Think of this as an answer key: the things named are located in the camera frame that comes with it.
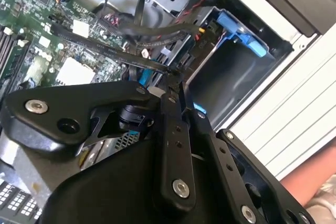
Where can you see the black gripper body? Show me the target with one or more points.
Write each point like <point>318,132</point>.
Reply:
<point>118,187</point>

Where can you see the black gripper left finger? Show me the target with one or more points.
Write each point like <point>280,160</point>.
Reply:
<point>52,119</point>

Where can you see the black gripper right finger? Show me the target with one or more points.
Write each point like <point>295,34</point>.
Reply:
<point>223,155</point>

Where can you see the hard disk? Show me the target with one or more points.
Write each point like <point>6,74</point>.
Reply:
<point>231,20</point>

